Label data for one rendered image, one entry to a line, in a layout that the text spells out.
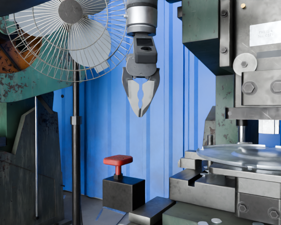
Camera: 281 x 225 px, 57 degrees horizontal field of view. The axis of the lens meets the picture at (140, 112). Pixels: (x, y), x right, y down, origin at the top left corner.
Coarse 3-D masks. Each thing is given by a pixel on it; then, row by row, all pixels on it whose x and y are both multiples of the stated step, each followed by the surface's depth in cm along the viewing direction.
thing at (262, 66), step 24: (240, 0) 65; (264, 0) 62; (240, 24) 65; (264, 24) 62; (240, 48) 65; (264, 48) 62; (240, 72) 64; (264, 72) 59; (240, 96) 65; (264, 96) 59
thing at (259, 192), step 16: (240, 176) 45; (256, 176) 43; (272, 176) 42; (240, 192) 56; (256, 192) 55; (272, 192) 53; (240, 208) 55; (256, 208) 55; (272, 208) 53; (272, 224) 53
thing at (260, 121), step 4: (260, 120) 69; (264, 120) 68; (268, 120) 67; (272, 120) 67; (276, 120) 67; (260, 124) 69; (264, 124) 68; (268, 124) 67; (272, 124) 67; (276, 124) 67; (260, 128) 69; (264, 128) 68; (268, 128) 67; (272, 128) 67; (276, 128) 67; (260, 132) 69; (264, 132) 68; (268, 132) 67; (272, 132) 67; (276, 132) 67
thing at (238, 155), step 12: (228, 144) 73; (240, 144) 73; (252, 144) 73; (204, 156) 55; (216, 156) 57; (228, 156) 57; (240, 156) 56; (252, 156) 54; (264, 156) 54; (276, 156) 54; (264, 168) 45; (276, 168) 45
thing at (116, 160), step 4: (112, 156) 69; (116, 156) 68; (120, 156) 69; (124, 156) 69; (128, 156) 68; (104, 160) 66; (108, 160) 65; (112, 160) 65; (116, 160) 64; (120, 160) 64; (124, 160) 65; (128, 160) 67; (132, 160) 68; (108, 164) 65; (112, 164) 64; (116, 164) 64; (120, 164) 64; (124, 164) 65; (116, 168) 67; (120, 168) 67; (116, 172) 67; (120, 172) 67
